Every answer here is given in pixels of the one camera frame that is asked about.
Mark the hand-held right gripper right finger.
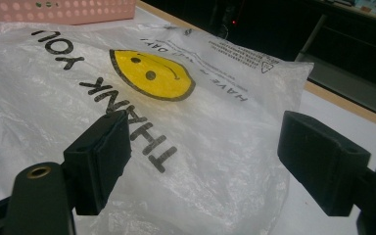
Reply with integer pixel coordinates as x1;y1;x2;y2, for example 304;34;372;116
277;110;372;217

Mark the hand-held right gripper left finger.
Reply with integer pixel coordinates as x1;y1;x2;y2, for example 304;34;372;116
63;110;132;216

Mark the white smiley plastic bag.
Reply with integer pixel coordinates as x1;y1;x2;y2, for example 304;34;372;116
0;21;314;235

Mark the dark metal shelf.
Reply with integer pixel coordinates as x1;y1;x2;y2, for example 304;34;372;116
294;13;376;122

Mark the pink perforated plastic basket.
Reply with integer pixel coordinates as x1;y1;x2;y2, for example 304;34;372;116
0;0;137;25

